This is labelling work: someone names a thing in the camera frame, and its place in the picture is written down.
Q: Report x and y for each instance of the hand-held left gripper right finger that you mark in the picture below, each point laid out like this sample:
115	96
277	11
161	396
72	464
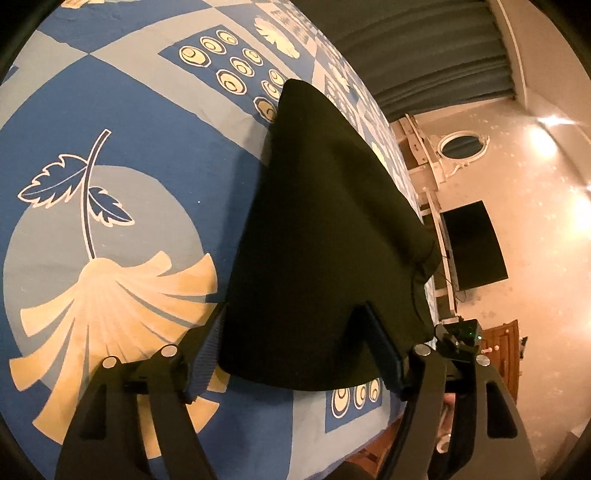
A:
388	355

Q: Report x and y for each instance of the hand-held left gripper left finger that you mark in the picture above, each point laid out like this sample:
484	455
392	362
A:
205	364

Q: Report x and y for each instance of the black pants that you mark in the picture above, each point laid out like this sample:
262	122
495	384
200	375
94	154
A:
323	240

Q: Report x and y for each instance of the wooden cabinet door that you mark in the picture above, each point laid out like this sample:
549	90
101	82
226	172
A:
503	355

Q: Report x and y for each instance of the black television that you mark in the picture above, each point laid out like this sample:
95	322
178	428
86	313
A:
473	244

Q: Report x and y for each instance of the person's dark clothing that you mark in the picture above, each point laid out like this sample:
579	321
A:
351	470

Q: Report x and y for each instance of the white dresser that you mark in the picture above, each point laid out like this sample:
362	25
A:
431	184

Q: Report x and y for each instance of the oval white-framed mirror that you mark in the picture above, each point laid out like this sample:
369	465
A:
462	145

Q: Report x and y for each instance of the blue printed bed sheet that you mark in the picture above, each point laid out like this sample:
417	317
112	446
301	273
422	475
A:
138	138

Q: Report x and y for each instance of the dark teal curtain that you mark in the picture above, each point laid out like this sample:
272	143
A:
415	46

